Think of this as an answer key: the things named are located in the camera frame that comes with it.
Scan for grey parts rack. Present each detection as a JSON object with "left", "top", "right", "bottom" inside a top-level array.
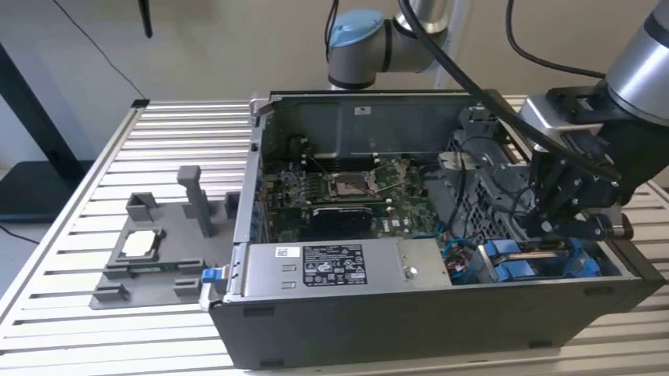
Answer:
[{"left": 90, "top": 164, "right": 242, "bottom": 311}]

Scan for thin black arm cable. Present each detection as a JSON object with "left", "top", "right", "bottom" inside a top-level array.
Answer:
[{"left": 508, "top": 0, "right": 609, "bottom": 78}]

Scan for black desk stand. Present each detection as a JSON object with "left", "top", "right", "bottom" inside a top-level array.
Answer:
[{"left": 0, "top": 42, "right": 95, "bottom": 224}]

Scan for black graphics card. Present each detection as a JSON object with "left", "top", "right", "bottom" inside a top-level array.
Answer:
[{"left": 310, "top": 207, "right": 376, "bottom": 240}]

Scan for thin black wall cable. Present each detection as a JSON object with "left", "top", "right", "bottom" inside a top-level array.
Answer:
[{"left": 51, "top": 0, "right": 151, "bottom": 101}]

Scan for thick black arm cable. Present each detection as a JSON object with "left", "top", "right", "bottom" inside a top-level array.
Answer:
[{"left": 398, "top": 0, "right": 623, "bottom": 182}]

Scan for black wrist bracket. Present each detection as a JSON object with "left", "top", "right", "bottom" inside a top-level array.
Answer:
[{"left": 545, "top": 85, "right": 612, "bottom": 123}]

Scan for CPU socket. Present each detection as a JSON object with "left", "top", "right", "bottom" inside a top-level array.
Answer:
[{"left": 326, "top": 172, "right": 378, "bottom": 199}]

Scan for long black disk wire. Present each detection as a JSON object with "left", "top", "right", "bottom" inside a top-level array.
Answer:
[{"left": 449, "top": 136, "right": 507, "bottom": 236}]

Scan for silver wrist camera block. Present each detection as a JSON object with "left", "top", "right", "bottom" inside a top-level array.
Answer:
[{"left": 521, "top": 93, "right": 608, "bottom": 139}]

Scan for black disk wire with connector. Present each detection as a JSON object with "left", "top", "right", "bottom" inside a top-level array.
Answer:
[{"left": 499, "top": 183, "right": 540, "bottom": 236}]

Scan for metal socket cover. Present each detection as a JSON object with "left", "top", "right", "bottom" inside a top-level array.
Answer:
[{"left": 373, "top": 158, "right": 412, "bottom": 193}]

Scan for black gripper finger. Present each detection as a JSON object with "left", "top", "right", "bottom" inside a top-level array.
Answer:
[
  {"left": 547, "top": 172, "right": 595, "bottom": 237},
  {"left": 527, "top": 145, "right": 569, "bottom": 238}
]

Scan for green motherboard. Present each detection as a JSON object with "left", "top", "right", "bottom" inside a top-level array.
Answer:
[{"left": 261, "top": 154, "right": 445, "bottom": 242}]

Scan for black open PC case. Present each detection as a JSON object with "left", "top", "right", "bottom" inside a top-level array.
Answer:
[{"left": 209, "top": 89, "right": 668, "bottom": 371}]

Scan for black hanging rod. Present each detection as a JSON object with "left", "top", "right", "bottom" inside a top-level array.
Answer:
[{"left": 137, "top": 0, "right": 154, "bottom": 39}]

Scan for thin wire locking lever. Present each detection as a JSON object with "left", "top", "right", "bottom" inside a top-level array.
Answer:
[{"left": 308, "top": 154, "right": 336, "bottom": 178}]

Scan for blue power supply wire bundle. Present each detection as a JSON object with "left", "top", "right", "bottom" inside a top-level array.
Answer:
[{"left": 437, "top": 222, "right": 480, "bottom": 284}]

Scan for black RAM slots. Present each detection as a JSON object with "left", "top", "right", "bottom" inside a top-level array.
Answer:
[{"left": 310, "top": 154, "right": 382, "bottom": 172}]

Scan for grey power supply unit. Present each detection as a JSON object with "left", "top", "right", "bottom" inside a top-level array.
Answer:
[{"left": 243, "top": 238, "right": 454, "bottom": 297}]

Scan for black side camera mount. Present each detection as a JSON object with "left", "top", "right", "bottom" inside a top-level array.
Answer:
[{"left": 571, "top": 211, "right": 635, "bottom": 240}]

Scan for silver CPU chip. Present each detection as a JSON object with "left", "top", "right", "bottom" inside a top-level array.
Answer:
[{"left": 121, "top": 230, "right": 158, "bottom": 258}]

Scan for grey metal disk bay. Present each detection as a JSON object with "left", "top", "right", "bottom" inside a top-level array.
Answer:
[{"left": 422, "top": 128, "right": 592, "bottom": 242}]

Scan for black cable beside arm joint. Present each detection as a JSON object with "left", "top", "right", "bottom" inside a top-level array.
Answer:
[{"left": 324, "top": 0, "right": 342, "bottom": 38}]

